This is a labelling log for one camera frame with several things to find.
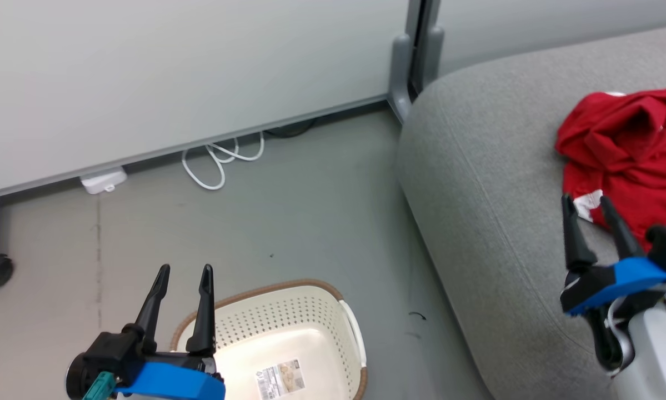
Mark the narrow white partition panel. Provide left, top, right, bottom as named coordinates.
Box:
left=437, top=0, right=666, bottom=76

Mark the grey partition post foot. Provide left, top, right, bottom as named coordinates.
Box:
left=387, top=0, right=425, bottom=124
left=420, top=0, right=445, bottom=85

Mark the black floor cable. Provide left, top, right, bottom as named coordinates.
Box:
left=263, top=117, right=318, bottom=139

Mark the teal left camera connector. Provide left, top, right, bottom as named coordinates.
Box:
left=81, top=371, right=117, bottom=400

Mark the wide white partition panel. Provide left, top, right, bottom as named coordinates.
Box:
left=0, top=0, right=412, bottom=196

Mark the white floor cable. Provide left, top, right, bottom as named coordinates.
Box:
left=181, top=131, right=266, bottom=192

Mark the red garment with white trim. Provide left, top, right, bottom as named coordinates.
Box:
left=554, top=88, right=666, bottom=252

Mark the white power adapter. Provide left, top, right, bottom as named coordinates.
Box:
left=79, top=166, right=129, bottom=196

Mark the cream perforated laundry basket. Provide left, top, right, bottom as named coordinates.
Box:
left=170, top=279, right=368, bottom=400

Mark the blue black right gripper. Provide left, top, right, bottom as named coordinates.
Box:
left=559, top=194, right=666, bottom=318

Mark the grey fabric sofa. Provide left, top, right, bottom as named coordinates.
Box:
left=396, top=23, right=666, bottom=400

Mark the printed basket label sticker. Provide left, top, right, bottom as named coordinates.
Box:
left=254, top=358, right=306, bottom=400

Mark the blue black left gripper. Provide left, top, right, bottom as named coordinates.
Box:
left=115, top=264, right=226, bottom=400

